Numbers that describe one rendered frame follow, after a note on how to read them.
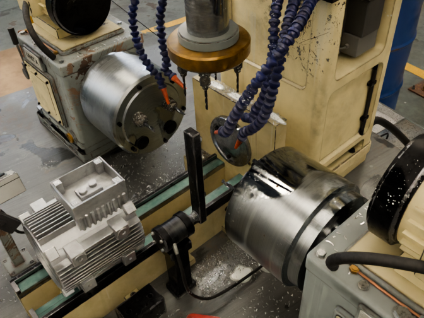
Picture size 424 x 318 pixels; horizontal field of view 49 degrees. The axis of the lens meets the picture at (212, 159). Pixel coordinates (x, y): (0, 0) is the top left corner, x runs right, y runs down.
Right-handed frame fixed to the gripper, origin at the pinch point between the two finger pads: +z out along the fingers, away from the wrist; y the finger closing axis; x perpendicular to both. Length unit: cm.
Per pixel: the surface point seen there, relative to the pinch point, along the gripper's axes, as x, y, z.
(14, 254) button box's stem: 12.4, 14.5, 22.3
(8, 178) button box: -4.5, 14.6, 5.6
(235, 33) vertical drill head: -59, -12, 6
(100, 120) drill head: -28.0, 21.5, 21.8
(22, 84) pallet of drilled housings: -13, 212, 118
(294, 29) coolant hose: -60, -30, -5
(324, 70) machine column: -68, -24, 22
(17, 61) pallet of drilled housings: -22, 244, 123
